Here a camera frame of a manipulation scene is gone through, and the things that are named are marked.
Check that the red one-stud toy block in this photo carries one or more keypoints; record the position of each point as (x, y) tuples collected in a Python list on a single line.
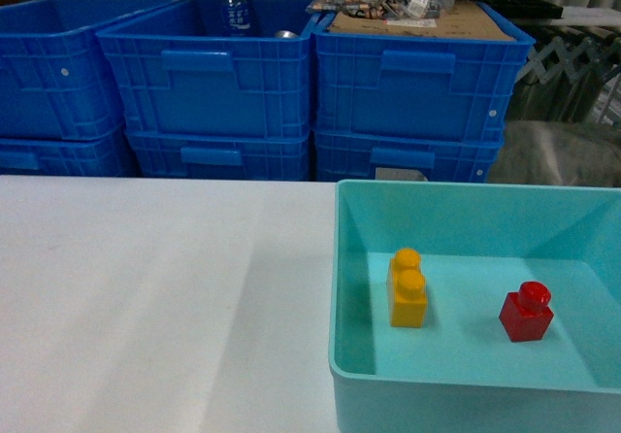
[(525, 314)]

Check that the yellow two-stud toy block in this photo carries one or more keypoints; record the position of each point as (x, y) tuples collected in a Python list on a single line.
[(406, 290)]

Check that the light teal plastic box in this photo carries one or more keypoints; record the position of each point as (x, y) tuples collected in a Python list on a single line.
[(460, 372)]

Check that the blue crate bottom right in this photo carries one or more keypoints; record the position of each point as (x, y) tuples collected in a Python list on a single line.
[(342, 156)]

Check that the blue crate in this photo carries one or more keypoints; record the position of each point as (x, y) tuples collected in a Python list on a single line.
[(179, 73), (56, 82), (107, 156), (221, 158), (342, 156), (412, 87)]

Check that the blue crate top right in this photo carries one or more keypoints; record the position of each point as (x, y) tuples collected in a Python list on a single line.
[(412, 87)]

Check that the blue crate bottom middle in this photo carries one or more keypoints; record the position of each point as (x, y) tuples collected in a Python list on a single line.
[(221, 158)]

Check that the metal can top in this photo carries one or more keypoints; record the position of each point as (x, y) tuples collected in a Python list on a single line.
[(285, 34)]

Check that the blue crate top middle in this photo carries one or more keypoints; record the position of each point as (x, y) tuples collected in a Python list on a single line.
[(179, 73)]

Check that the clear plastic water bottle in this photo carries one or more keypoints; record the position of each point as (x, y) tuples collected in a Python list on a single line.
[(236, 18)]

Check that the blue crate bottom left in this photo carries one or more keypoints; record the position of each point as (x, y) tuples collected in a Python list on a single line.
[(107, 156)]

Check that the grey plastic cover sheet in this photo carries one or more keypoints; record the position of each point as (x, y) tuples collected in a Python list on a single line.
[(558, 153)]

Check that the brown cardboard sheet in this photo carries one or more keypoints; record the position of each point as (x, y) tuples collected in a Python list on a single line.
[(465, 21)]

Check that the blue crate top left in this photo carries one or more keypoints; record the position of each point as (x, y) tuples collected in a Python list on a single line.
[(56, 82)]

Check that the grey scissor folding rack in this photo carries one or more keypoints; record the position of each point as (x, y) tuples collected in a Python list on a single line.
[(575, 60)]

